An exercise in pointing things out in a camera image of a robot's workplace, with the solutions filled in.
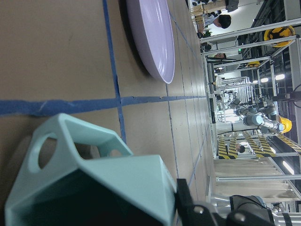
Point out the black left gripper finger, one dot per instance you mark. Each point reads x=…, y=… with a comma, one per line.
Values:
x=191, y=214

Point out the mint green faceted cup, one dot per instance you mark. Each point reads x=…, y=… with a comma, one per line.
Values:
x=76, y=173

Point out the person with black hair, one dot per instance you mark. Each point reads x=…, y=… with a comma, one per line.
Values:
x=222, y=21

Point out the lavender round plate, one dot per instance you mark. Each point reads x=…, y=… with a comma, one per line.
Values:
x=153, y=36

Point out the yellow hard hat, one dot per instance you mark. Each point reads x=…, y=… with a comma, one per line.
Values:
x=287, y=124

